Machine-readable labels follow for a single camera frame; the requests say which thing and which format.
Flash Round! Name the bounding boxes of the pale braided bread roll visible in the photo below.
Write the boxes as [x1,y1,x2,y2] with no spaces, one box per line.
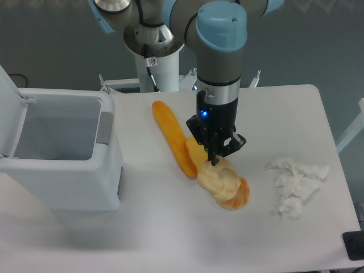
[197,158,241,201]

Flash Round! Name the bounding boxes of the white frame post right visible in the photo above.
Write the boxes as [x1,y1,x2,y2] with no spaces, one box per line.
[336,98,363,153]

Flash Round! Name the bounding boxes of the orange toast slice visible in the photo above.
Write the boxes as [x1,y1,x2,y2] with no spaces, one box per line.
[184,136,208,172]

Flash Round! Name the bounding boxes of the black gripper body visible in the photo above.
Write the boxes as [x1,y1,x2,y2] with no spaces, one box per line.
[186,90,238,153]

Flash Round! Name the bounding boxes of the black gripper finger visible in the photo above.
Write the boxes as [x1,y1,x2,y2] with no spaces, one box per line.
[219,133,246,157]
[208,133,221,166]

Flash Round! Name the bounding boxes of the black cable on floor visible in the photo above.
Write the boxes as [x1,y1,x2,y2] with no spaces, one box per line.
[7,73,29,87]

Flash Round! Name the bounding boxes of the round flat orange bread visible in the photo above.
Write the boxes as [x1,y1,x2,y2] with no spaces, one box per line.
[216,177,250,210]

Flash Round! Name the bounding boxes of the black device at table edge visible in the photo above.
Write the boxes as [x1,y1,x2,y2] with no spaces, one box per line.
[342,230,363,260]

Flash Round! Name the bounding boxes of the crumpled white tissue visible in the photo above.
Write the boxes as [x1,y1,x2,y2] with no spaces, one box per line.
[266,156,329,221]

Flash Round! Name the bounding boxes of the black cable on pedestal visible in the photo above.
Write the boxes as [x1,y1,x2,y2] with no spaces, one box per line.
[143,44,161,93]

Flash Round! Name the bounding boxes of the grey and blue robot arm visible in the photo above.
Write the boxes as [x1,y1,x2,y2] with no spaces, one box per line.
[89,1,282,164]

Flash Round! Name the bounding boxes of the long orange baguette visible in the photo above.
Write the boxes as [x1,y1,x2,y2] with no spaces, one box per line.
[152,101,197,179]

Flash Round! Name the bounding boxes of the white plastic trash can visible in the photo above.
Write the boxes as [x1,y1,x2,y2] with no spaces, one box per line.
[1,71,123,211]

